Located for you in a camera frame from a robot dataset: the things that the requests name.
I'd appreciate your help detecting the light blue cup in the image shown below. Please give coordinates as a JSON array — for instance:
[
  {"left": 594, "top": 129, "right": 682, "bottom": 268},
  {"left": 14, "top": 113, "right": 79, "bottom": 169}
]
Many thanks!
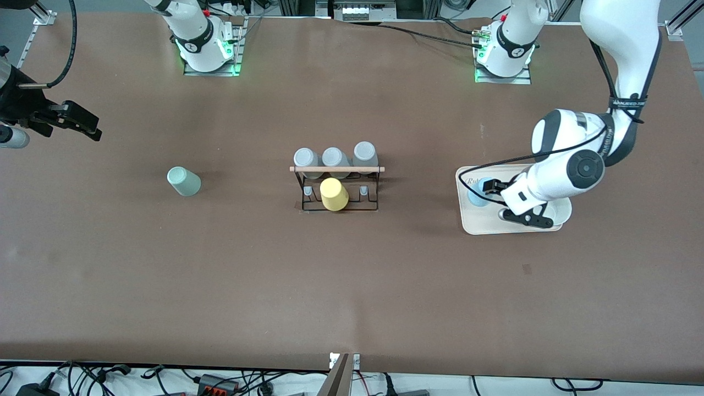
[{"left": 467, "top": 179, "right": 492, "bottom": 208}]

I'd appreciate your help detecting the pale green cup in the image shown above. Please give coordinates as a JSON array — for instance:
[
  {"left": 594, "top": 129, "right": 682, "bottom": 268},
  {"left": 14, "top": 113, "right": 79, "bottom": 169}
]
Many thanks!
[{"left": 167, "top": 166, "right": 202, "bottom": 197}]

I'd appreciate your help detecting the beige plastic tray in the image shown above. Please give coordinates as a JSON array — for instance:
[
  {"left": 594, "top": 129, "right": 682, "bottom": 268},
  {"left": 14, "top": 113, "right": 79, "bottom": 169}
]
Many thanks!
[{"left": 455, "top": 164, "right": 564, "bottom": 236}]

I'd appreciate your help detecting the white bowl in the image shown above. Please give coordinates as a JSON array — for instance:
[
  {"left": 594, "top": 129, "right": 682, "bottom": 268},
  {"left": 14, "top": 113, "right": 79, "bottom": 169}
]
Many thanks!
[{"left": 528, "top": 195, "right": 573, "bottom": 227}]

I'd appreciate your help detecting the grey cup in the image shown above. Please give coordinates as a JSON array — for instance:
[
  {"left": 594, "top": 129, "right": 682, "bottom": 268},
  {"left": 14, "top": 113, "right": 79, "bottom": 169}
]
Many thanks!
[
  {"left": 293, "top": 147, "right": 325, "bottom": 180},
  {"left": 322, "top": 147, "right": 353, "bottom": 179},
  {"left": 352, "top": 141, "right": 379, "bottom": 175}
]

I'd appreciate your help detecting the yellow cup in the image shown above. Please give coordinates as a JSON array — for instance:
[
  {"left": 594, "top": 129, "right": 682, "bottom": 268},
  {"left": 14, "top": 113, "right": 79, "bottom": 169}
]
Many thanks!
[{"left": 320, "top": 177, "right": 350, "bottom": 212}]

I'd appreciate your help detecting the black power adapter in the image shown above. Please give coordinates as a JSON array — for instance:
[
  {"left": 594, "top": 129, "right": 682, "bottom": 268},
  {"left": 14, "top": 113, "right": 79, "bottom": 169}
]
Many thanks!
[{"left": 15, "top": 382, "right": 61, "bottom": 396}]

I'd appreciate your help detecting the black orange connector block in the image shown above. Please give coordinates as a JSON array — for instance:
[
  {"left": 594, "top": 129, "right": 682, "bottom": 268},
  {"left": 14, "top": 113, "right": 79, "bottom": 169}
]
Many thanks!
[{"left": 198, "top": 374, "right": 240, "bottom": 395}]

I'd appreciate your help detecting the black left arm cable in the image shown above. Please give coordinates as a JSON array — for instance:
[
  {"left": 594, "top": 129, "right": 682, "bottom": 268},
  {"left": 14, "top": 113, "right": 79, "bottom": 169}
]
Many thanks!
[{"left": 472, "top": 33, "right": 661, "bottom": 207}]

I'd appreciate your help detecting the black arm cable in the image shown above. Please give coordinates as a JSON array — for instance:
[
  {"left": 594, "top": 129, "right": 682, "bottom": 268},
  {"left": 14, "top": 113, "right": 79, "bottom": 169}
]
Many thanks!
[
  {"left": 18, "top": 0, "right": 79, "bottom": 90},
  {"left": 472, "top": 33, "right": 661, "bottom": 207}
]

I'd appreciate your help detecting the aluminium edge rail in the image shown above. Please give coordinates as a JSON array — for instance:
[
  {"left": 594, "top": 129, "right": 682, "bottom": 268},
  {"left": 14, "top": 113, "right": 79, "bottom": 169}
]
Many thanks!
[{"left": 16, "top": 25, "right": 40, "bottom": 69}]

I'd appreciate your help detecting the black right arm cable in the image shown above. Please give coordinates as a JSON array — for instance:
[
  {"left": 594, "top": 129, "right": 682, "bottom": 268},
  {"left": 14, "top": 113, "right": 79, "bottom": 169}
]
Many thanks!
[{"left": 18, "top": 0, "right": 79, "bottom": 90}]

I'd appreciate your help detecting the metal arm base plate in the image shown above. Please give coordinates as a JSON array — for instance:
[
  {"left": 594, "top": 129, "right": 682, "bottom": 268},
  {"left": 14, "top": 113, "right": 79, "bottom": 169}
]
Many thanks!
[
  {"left": 183, "top": 16, "right": 245, "bottom": 76},
  {"left": 474, "top": 25, "right": 532, "bottom": 85}
]

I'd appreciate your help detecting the black wire cup rack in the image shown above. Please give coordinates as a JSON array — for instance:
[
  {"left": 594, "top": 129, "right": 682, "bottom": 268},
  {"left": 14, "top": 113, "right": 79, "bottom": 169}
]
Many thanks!
[{"left": 289, "top": 164, "right": 386, "bottom": 214}]

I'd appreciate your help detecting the short black table cable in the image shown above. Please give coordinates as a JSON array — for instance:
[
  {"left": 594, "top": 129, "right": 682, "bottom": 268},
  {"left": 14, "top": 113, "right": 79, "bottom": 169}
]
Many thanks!
[{"left": 432, "top": 16, "right": 490, "bottom": 38}]

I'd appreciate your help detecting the long black table cable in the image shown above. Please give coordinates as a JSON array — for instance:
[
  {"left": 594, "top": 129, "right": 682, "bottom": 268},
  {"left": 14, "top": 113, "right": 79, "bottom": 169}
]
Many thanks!
[{"left": 344, "top": 21, "right": 487, "bottom": 49}]

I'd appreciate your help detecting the black looped floor cable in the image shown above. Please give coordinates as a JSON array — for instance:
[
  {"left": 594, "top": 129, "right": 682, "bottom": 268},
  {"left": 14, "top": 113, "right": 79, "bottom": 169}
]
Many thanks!
[{"left": 552, "top": 378, "right": 604, "bottom": 392}]

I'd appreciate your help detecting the aluminium frame rail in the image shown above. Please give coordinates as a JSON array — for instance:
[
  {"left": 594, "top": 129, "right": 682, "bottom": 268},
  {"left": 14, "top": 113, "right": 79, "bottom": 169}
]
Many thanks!
[{"left": 668, "top": 0, "right": 704, "bottom": 32}]

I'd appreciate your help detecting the grey metal camera post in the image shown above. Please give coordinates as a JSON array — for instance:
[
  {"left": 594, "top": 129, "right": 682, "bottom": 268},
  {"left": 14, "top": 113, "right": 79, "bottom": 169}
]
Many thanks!
[{"left": 316, "top": 353, "right": 353, "bottom": 396}]

